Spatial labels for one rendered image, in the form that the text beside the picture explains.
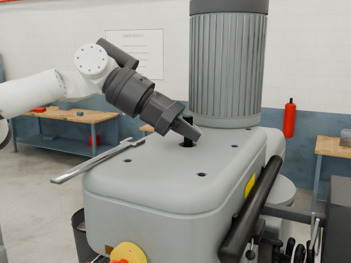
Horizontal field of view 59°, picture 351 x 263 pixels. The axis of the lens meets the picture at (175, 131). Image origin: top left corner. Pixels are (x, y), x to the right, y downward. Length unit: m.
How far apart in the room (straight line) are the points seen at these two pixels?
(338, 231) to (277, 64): 4.08
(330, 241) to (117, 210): 0.58
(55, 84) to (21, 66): 7.08
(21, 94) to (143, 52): 4.98
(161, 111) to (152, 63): 4.92
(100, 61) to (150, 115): 0.14
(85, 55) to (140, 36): 5.01
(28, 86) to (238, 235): 0.48
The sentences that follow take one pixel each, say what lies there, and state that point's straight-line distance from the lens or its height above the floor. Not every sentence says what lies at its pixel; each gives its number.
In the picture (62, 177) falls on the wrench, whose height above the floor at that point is 1.90.
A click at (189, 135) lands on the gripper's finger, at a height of 1.92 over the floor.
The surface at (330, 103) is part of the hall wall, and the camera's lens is 4.84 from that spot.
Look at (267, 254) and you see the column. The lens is 1.17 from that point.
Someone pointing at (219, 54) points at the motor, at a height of 2.07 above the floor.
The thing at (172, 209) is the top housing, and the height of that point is 1.86.
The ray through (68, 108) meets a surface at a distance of 6.47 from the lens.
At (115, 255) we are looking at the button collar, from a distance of 0.54.
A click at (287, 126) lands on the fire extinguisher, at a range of 4.78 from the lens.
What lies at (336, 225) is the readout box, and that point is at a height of 1.67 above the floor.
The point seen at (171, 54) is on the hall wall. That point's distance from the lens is 5.35.
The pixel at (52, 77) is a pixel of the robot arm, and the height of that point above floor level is 2.03.
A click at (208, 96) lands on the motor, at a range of 0.79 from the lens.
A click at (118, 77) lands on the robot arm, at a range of 0.64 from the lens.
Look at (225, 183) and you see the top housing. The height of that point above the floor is 1.88.
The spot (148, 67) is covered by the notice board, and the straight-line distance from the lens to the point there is 5.58.
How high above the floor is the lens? 2.09
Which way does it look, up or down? 15 degrees down
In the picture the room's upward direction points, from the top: straight up
